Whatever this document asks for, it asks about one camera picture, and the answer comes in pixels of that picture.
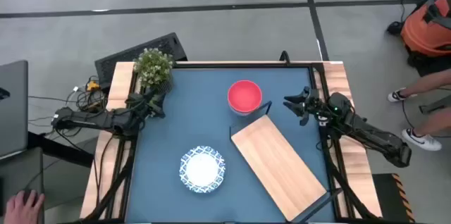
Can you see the black metal table frame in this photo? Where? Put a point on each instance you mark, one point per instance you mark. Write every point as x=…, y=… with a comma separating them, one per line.
x=229, y=66

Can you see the person's hand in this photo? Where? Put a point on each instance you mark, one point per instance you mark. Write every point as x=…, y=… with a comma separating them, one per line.
x=23, y=210

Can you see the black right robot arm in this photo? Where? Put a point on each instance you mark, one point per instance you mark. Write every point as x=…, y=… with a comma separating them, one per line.
x=370, y=134

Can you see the black desk foot bar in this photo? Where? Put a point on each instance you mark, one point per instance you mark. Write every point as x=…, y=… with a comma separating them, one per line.
x=60, y=148

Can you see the grey laptop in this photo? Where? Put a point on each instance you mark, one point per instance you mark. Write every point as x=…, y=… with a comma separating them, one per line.
x=12, y=107

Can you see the yellow plug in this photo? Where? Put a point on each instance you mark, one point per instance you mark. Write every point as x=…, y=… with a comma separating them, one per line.
x=92, y=85

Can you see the grey metal stand foot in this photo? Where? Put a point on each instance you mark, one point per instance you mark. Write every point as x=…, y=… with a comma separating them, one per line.
x=435, y=106

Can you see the white flowering plant in pot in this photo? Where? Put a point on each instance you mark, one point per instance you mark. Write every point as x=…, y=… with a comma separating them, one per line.
x=153, y=67

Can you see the dark grey desk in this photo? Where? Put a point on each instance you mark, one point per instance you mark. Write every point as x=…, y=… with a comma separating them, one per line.
x=21, y=171

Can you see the blue patterned paper bowl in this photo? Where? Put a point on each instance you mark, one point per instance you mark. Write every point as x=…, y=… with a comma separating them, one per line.
x=202, y=169

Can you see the orange vacuum cleaner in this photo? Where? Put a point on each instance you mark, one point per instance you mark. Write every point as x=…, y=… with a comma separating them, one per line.
x=423, y=30

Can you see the person's leg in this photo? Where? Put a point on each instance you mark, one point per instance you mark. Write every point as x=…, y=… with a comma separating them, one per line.
x=437, y=125
x=430, y=83

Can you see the wooden cutting board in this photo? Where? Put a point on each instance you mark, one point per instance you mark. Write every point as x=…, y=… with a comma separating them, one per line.
x=278, y=167

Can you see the blue table mat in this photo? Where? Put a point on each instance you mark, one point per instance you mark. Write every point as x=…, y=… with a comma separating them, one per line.
x=197, y=122

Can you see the black clamp on table edge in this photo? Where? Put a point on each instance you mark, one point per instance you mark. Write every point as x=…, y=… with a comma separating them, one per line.
x=284, y=57

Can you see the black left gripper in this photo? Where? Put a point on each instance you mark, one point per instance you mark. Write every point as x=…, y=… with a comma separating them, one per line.
x=141, y=104

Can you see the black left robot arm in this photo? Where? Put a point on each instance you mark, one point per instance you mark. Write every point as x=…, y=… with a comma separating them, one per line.
x=88, y=120

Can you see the white plug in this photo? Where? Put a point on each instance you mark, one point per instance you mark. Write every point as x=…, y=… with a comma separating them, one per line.
x=75, y=89

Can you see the person's white shoe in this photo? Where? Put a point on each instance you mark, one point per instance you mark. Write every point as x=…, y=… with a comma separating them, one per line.
x=396, y=95
x=421, y=141

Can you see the black hazard-striped floor mat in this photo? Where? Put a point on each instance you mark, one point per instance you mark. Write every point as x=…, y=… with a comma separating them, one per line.
x=391, y=196
x=430, y=69

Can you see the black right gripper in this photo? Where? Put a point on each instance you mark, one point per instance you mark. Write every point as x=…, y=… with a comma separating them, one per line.
x=319, y=107

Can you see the pink plastic bowl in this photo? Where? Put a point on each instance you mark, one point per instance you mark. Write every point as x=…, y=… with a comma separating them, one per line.
x=245, y=95

